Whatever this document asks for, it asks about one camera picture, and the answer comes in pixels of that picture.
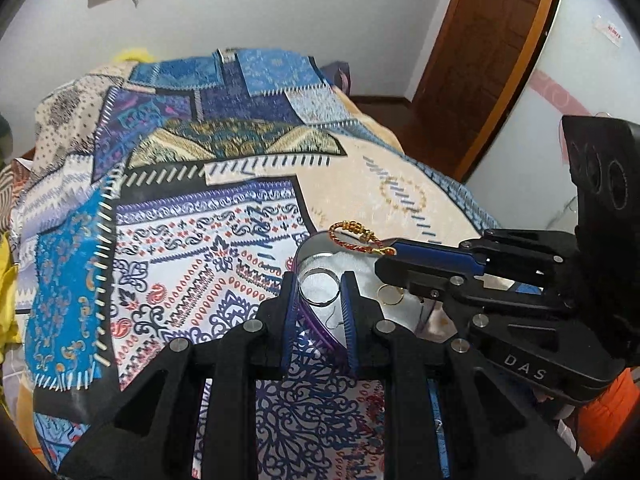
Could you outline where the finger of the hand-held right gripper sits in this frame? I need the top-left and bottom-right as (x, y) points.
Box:
(382, 229), (582, 282)
(374, 259), (582, 312)

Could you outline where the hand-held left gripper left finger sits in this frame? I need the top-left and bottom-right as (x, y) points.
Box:
(55, 273), (301, 480)

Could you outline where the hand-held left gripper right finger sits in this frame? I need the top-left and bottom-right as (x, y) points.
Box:
(341, 271), (587, 480)

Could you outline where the silver ring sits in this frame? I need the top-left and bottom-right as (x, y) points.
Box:
(298, 267), (343, 307)

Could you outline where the round clear purple jewelry box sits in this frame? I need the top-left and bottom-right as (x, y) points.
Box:
(293, 233), (442, 362)

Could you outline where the red and gold cord bracelet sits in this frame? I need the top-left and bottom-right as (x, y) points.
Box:
(328, 220), (397, 257)

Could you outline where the person's right forearm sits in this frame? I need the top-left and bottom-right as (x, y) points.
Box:
(575, 366), (640, 463)

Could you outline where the patchwork printed blanket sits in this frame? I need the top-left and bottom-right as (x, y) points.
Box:
(9, 47), (502, 480)

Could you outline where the purple bag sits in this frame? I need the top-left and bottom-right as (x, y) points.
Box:
(320, 61), (353, 96)

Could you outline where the brown wooden door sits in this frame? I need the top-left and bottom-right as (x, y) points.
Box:
(409, 0), (566, 183)

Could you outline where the yellow fluffy cloth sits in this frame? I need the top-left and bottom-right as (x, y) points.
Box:
(113, 48), (152, 64)

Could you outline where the gold ring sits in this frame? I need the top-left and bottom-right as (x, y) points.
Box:
(376, 284), (404, 307)

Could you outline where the white and red wall sticker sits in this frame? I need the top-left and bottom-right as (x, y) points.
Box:
(594, 16), (626, 47)

